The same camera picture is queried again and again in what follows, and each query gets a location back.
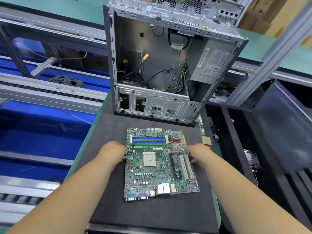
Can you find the small square processor chip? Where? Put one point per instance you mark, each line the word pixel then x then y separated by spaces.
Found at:
pixel 206 140

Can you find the silver power supply unit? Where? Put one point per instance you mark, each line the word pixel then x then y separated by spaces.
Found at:
pixel 214 58

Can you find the black cooling fan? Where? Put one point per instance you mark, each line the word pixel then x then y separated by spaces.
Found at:
pixel 252 160

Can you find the stack of cardboard boxes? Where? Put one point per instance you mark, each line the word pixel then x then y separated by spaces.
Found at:
pixel 273 14

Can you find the person's right forearm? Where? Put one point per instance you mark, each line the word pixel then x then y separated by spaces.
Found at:
pixel 253 197

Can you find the silver backed desktop computer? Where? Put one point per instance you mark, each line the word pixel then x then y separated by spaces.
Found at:
pixel 214 7

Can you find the grey side panel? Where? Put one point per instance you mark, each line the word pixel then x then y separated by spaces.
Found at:
pixel 285 124

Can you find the green memory stick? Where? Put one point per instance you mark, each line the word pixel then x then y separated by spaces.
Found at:
pixel 200 125

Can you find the person's left forearm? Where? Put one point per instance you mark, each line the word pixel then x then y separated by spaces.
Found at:
pixel 58 202

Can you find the green upper shelf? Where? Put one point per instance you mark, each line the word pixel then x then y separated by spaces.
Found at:
pixel 58 9

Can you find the aluminium frame post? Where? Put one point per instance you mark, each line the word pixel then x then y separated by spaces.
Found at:
pixel 273 56

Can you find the grey computer case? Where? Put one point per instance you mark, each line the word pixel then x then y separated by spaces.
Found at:
pixel 146 46

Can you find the grey roller conveyor rail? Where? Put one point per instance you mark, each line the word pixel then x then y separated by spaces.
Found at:
pixel 48 92
pixel 22 192

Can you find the person's left hand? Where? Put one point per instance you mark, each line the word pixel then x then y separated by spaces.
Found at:
pixel 113 153

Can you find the dark metal frame leg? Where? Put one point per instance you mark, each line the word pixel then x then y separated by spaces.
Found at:
pixel 14 51

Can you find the empty black foam tray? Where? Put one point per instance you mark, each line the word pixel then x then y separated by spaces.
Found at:
pixel 243 143

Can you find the person's right hand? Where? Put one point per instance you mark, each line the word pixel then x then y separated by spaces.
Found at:
pixel 200 153

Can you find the green motherboard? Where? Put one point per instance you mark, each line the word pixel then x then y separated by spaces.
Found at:
pixel 156 163

